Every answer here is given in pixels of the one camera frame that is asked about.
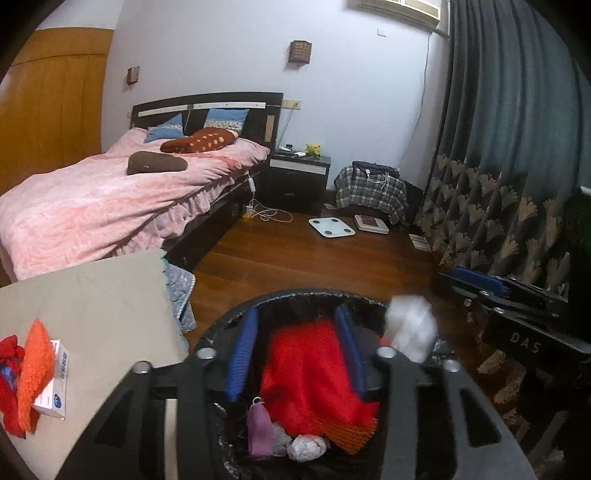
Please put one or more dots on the red cloth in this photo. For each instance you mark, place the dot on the red cloth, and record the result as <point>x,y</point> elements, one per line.
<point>11,401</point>

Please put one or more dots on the pink blanket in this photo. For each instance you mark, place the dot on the pink blanket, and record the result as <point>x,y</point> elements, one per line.
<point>92,203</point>

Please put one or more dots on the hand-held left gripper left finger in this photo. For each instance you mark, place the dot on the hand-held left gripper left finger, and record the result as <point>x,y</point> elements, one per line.
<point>242,355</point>

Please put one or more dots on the large orange mesh cloth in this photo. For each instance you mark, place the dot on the large orange mesh cloth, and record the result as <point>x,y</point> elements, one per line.
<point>34,374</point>

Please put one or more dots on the red mesh fabric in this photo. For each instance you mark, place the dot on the red mesh fabric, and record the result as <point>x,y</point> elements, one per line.
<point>309,374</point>

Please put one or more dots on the brown dotted pillow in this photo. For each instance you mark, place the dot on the brown dotted pillow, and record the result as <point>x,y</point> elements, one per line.
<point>198,141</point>

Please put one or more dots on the wall air conditioner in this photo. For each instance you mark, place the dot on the wall air conditioner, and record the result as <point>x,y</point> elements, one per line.
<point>406,9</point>

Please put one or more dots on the dark nightstand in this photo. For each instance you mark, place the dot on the dark nightstand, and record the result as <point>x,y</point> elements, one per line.
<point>295,184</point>

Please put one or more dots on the dark wooden bed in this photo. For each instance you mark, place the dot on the dark wooden bed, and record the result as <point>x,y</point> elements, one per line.
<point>231,104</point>

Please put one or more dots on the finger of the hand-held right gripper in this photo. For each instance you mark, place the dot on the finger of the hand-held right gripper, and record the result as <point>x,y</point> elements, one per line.
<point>475,277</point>
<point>508,308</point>

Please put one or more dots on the papers on floor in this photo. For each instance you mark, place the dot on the papers on floor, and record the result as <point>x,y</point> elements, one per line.
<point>420,242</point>

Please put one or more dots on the yellow plush toy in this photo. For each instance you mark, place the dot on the yellow plush toy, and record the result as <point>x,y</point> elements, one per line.
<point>313,150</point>

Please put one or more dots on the grey patterned curtain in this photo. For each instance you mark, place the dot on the grey patterned curtain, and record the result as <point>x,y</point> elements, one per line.
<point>498,138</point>

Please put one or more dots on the plaid cloth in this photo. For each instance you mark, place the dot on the plaid cloth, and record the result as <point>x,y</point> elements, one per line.
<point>369,198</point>

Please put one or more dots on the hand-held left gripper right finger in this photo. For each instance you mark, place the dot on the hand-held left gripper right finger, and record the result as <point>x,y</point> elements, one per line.
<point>351,350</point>

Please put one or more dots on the large wall lamp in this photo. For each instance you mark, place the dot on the large wall lamp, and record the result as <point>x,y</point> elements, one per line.
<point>300,51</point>

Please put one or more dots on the white plastic bag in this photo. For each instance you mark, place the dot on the white plastic bag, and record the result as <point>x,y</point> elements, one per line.
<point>411,327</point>

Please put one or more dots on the white scale with dark centre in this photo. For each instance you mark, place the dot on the white scale with dark centre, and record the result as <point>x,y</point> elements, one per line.
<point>371,223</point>

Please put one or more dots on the wooden wardrobe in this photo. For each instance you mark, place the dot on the wooden wardrobe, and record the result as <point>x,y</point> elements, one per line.
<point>55,106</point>

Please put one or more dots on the wall power socket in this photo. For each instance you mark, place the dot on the wall power socket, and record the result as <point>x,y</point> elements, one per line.
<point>292,104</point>

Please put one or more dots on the blue patterned pillow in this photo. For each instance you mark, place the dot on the blue patterned pillow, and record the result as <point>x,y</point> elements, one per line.
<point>226,119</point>

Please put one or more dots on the white tissue ball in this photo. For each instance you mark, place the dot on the white tissue ball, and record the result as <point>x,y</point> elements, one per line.
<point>307,447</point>

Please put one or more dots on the small wall lamp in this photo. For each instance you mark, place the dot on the small wall lamp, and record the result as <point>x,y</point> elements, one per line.
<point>133,74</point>

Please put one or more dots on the white medicine box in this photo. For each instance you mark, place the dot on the white medicine box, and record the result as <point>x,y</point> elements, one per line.
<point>53,383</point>

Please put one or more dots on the beige tablecloth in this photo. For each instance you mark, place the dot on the beige tablecloth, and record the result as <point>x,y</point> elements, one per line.
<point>101,304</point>

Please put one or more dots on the trash bin with black liner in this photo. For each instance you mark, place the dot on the trash bin with black liner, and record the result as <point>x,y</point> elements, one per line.
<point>295,300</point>

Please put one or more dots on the blue quilted mat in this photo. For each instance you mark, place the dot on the blue quilted mat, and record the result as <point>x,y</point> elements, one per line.
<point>180,290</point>

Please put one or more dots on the brown cushion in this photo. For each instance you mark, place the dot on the brown cushion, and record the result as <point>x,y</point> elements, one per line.
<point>154,162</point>

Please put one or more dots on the grey plastic wrapper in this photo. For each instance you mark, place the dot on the grey plastic wrapper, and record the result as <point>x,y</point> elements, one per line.
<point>280,438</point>

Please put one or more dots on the black bag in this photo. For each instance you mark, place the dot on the black bag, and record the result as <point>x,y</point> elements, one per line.
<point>376,168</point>

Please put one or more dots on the small orange mesh cloth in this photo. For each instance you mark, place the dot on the small orange mesh cloth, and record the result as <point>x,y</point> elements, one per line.
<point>351,438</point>

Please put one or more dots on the white bathroom scale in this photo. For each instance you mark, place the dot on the white bathroom scale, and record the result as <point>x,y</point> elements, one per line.
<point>331,227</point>

